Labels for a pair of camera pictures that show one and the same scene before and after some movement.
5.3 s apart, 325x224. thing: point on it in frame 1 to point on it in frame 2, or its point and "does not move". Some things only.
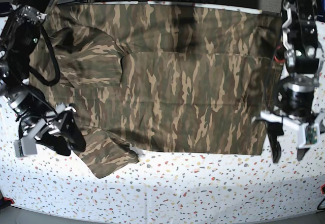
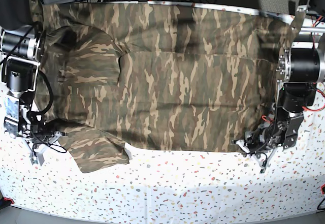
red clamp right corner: x=322 y=189 does not move
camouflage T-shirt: x=158 y=76 does not move
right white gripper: x=274 y=129 to x=263 y=158
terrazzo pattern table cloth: x=166 y=184 does not move
